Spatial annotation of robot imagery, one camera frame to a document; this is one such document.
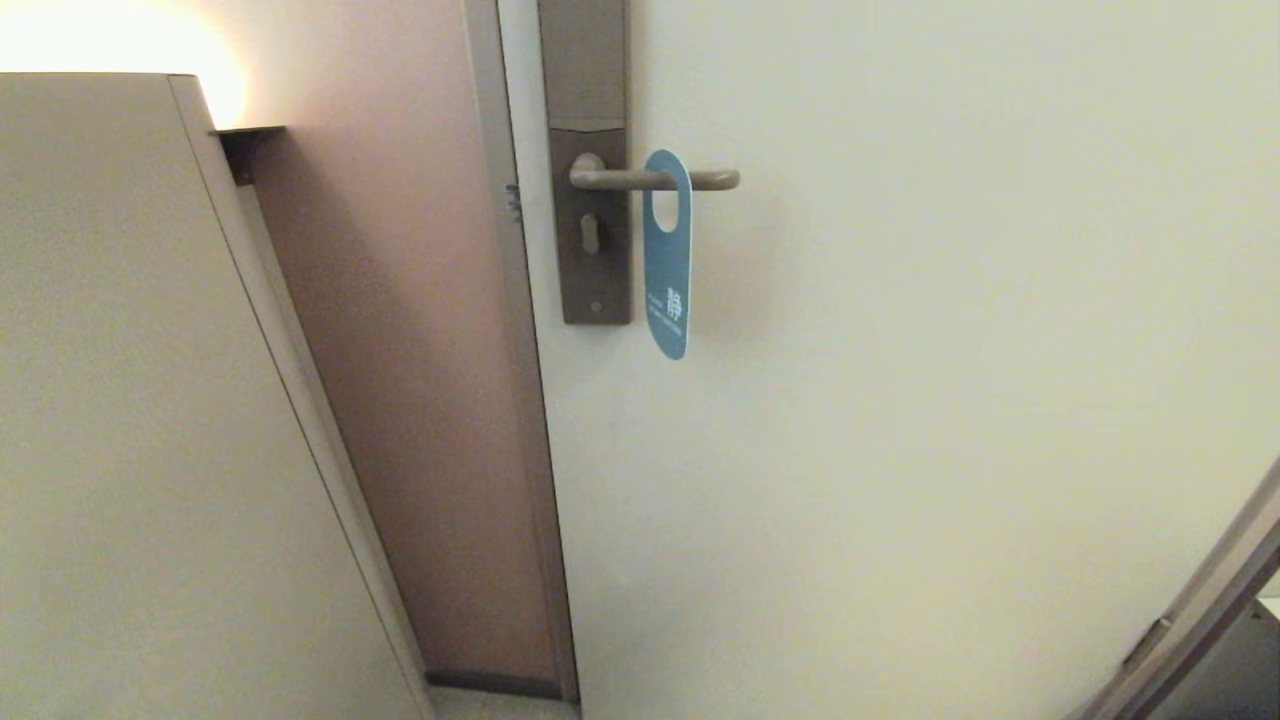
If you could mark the beige cabinet panel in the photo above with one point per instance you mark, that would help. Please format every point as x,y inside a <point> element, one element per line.
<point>120,400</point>

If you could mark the blue do-not-disturb door hanger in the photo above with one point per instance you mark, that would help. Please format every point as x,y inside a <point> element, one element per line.
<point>668,280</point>

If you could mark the white door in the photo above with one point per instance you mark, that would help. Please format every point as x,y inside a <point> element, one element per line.
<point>900,450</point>

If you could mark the grey-brown metal lock plate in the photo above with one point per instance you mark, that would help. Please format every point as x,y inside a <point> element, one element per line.
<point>585,60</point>

